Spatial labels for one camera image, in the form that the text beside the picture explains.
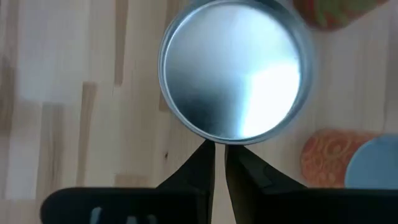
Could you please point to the orange green beans can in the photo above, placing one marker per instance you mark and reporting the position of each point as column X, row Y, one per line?
column 335, row 12

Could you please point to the short red can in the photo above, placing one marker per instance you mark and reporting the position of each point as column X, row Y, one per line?
column 326, row 155

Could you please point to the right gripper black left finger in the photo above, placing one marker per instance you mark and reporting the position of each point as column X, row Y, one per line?
column 180, row 202

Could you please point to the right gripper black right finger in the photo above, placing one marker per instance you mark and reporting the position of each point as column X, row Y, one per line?
column 264, row 202

